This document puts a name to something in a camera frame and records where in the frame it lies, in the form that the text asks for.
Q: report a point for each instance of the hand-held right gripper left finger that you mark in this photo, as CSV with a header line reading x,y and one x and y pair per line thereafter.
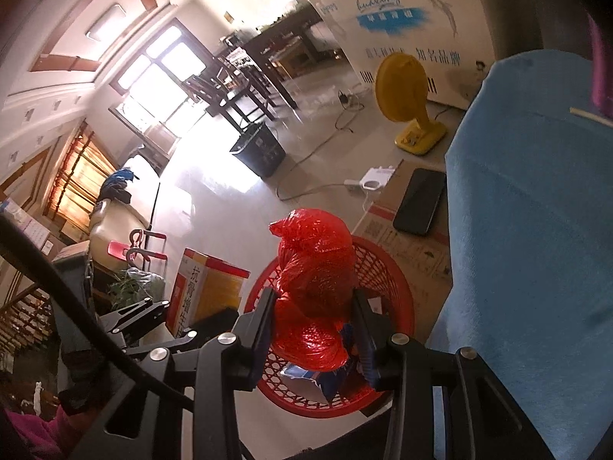
x,y
264,330

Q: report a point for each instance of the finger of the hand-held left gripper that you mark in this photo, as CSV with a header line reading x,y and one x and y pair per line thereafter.
x,y
177,340
134,315

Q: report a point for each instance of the red plastic bag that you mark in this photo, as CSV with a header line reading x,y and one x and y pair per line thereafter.
x,y
311,268

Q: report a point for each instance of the ceiling light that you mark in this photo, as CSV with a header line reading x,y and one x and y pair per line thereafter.
x,y
105,21

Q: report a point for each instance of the wooden shelf rack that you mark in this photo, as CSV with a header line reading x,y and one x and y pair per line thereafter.
x,y
24,316

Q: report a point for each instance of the white power strip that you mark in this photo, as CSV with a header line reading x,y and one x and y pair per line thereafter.
x,y
378,177

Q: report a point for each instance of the white printed carton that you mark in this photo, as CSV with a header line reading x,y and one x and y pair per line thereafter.
x,y
206,282

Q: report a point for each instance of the red plastic stool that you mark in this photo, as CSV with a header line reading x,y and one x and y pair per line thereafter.
x,y
118,249

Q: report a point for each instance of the blue clothes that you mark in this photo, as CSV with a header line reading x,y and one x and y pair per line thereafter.
x,y
115,184

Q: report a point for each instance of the yellow table fan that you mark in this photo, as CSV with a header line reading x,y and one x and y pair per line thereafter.
x,y
400,86

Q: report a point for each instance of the glass balcony door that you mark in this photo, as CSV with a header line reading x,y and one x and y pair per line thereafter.
x,y
158,86

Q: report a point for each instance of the thin white stick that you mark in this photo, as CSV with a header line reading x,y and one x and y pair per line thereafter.
x,y
591,116

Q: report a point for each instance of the purple thermos bottle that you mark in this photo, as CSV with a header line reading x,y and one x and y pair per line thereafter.
x,y
602,67

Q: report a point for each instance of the brown cardboard box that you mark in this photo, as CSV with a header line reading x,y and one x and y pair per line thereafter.
x,y
416,258

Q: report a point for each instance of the green plant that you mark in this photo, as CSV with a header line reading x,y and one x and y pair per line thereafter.
x,y
139,282

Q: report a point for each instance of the red plastic basket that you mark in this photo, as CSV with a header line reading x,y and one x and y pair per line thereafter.
x,y
383,268

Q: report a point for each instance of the small wooden stool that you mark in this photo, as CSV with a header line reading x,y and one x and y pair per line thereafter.
x,y
292,57

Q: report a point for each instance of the white chest freezer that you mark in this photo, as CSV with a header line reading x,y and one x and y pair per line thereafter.
x,y
407,33

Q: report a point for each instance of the black power adapter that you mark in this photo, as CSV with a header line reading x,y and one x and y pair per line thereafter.
x,y
344,97

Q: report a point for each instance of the dark wooden chair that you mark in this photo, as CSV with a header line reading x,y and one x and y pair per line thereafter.
x,y
239,69
215,91

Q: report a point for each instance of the black trash bin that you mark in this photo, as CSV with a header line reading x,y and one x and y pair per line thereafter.
x,y
258,151

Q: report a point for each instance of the dark wooden dining table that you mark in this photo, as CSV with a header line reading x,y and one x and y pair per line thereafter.
x,y
273,43

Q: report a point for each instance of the orange curtain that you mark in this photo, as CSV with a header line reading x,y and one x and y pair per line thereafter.
x,y
81,177

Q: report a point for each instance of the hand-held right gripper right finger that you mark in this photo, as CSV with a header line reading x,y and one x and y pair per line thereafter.
x,y
366,345

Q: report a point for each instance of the cream sofa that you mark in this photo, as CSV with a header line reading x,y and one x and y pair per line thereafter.
x,y
124,211

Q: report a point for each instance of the black smartphone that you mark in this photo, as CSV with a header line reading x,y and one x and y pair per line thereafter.
x,y
419,201

